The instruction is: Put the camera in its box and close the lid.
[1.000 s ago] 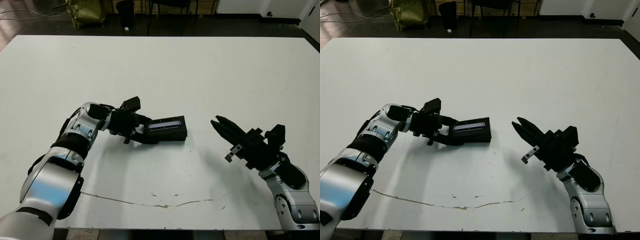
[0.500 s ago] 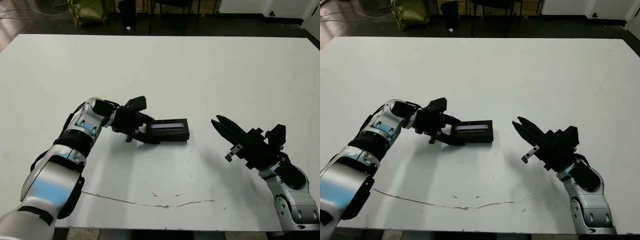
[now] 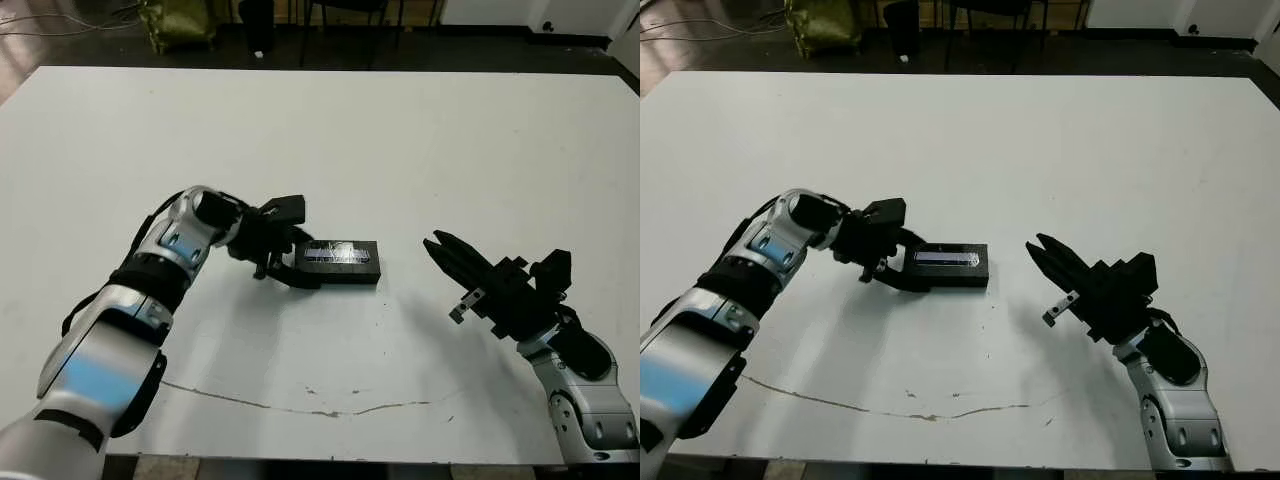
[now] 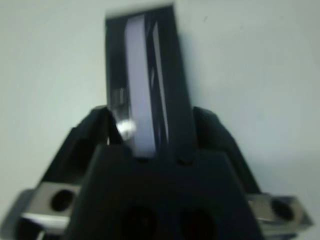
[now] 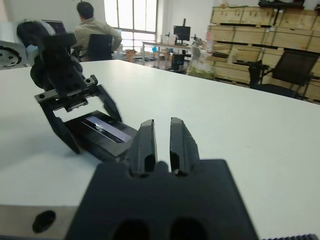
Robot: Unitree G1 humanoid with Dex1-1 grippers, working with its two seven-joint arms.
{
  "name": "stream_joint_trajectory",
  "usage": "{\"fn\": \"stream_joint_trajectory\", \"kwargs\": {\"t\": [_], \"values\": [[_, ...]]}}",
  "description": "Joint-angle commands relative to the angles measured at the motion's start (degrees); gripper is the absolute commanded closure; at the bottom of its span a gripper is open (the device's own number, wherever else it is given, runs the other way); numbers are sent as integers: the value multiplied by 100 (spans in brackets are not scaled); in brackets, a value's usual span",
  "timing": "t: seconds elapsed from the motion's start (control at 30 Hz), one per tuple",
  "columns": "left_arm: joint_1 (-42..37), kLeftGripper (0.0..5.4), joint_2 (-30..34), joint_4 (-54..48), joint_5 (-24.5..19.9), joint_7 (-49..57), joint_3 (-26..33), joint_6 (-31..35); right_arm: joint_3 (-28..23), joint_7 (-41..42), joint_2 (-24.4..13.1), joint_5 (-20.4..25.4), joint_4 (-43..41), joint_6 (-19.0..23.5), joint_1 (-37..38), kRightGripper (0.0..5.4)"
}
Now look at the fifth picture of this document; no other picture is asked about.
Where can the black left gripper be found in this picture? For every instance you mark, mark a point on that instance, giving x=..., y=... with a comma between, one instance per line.
x=67, y=77

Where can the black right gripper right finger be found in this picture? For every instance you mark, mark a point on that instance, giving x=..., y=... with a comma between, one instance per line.
x=182, y=147

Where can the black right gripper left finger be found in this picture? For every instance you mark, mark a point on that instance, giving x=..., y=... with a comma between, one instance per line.
x=142, y=147

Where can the black box lid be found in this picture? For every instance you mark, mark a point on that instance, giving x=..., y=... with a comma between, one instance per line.
x=105, y=142

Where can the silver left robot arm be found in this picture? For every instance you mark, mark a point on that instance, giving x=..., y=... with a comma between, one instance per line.
x=10, y=55

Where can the black desk chair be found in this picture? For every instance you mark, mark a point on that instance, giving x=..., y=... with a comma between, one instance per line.
x=100, y=47

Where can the yellow-green bag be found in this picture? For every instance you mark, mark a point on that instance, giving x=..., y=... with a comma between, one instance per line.
x=201, y=65

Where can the black computer tower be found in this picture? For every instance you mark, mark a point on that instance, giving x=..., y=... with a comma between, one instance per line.
x=178, y=62

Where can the person in beige jacket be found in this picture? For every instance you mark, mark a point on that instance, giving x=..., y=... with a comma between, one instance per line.
x=92, y=27

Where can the laptop screen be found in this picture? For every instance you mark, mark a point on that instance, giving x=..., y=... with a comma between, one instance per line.
x=58, y=27

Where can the wooden-top desk white legs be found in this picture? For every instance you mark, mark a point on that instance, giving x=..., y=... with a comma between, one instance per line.
x=170, y=45

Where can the window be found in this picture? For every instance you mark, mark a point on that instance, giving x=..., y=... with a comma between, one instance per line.
x=132, y=17

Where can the black computer monitor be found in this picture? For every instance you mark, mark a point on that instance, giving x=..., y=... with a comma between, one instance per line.
x=182, y=33

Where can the stacked wooden crates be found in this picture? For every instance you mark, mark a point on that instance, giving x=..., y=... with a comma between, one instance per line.
x=250, y=37

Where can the black mesh office chair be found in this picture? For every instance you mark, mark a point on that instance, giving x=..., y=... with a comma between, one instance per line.
x=292, y=70

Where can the black open case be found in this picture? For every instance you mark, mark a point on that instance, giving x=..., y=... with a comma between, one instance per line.
x=280, y=3

